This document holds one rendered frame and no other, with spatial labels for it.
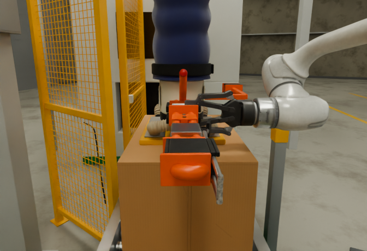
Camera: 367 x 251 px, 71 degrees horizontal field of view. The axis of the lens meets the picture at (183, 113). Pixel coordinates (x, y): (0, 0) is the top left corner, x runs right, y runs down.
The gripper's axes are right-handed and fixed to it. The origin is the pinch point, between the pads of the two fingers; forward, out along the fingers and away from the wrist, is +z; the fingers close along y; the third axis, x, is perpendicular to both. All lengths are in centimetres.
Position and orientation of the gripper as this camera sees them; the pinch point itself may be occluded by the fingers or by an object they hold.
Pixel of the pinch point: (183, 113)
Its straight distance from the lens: 75.0
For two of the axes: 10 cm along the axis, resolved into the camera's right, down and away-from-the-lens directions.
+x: -0.2, -2.3, 9.7
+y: 0.0, 9.7, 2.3
